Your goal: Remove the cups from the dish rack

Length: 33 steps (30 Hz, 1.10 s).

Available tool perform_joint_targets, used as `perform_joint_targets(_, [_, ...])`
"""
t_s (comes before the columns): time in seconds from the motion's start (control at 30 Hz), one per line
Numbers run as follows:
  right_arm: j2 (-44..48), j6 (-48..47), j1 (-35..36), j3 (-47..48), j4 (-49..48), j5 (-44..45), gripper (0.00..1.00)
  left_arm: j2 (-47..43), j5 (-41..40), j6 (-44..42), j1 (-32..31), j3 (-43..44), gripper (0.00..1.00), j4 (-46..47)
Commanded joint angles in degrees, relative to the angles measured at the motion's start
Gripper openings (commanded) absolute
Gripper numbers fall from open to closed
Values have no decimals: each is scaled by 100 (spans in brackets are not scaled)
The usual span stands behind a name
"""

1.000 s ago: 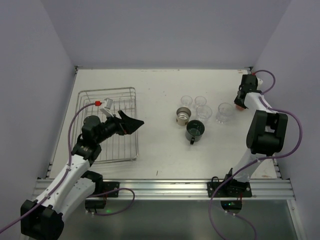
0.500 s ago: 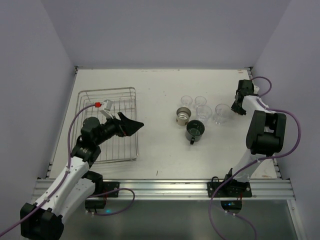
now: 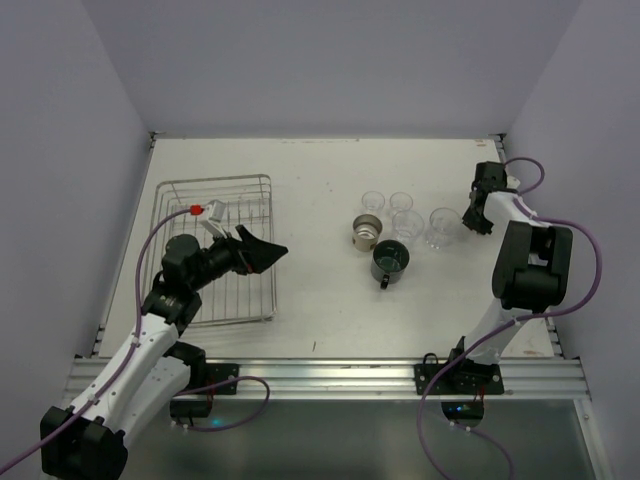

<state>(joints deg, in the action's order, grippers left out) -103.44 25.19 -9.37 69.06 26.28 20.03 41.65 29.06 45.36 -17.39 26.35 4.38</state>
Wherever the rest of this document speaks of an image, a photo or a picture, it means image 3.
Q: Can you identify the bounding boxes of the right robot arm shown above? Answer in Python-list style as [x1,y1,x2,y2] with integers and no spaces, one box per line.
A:
[444,162,573,394]

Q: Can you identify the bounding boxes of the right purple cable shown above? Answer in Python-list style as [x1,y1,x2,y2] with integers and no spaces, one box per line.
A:
[417,157,604,480]

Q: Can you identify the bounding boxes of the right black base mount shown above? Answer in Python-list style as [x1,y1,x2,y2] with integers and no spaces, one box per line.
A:
[414,349,505,426]

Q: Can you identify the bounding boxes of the chrome wire dish rack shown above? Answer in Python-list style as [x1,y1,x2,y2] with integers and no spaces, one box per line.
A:
[142,174,277,328]

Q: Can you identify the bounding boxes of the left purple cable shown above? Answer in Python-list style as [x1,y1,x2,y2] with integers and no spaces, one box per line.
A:
[0,202,206,480]

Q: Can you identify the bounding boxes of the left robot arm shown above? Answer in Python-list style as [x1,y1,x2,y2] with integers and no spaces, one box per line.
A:
[40,225,288,479]

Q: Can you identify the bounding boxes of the aluminium rail frame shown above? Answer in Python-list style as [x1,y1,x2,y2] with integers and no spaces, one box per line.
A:
[58,356,614,479]

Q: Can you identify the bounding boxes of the small clear glass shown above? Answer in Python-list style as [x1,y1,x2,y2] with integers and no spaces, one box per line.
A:
[389,192,413,217]

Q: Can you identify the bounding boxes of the dark green mug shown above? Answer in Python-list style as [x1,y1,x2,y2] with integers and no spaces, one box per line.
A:
[370,240,410,290]

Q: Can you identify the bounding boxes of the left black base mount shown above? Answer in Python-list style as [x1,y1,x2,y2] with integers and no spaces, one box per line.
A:
[169,363,240,424]

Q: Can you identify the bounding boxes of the purple cable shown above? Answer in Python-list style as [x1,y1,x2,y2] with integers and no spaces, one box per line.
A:
[417,157,604,480]
[0,202,206,480]

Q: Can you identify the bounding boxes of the tall clear glass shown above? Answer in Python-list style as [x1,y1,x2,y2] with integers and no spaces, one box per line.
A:
[425,207,462,250]

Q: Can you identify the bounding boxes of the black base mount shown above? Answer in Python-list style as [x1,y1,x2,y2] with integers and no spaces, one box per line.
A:
[169,363,240,424]
[414,349,505,426]

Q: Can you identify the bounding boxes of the faceted clear glass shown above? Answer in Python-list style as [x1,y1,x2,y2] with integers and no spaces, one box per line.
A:
[392,210,425,247]

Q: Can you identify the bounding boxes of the clear glass tumbler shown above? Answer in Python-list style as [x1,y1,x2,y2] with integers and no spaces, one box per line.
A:
[361,191,386,216]

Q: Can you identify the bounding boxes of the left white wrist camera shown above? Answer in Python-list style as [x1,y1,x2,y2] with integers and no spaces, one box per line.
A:
[199,200,231,240]

